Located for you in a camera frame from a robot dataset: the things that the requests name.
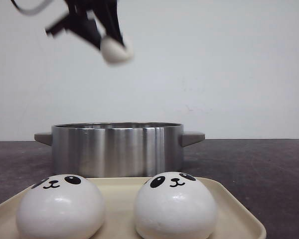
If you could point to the stainless steel steamer pot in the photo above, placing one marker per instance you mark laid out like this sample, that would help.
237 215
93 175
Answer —
118 149

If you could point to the white panda bun tray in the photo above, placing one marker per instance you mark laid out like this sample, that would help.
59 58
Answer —
65 206
174 205

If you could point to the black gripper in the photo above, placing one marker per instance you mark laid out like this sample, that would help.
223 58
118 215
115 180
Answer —
77 21

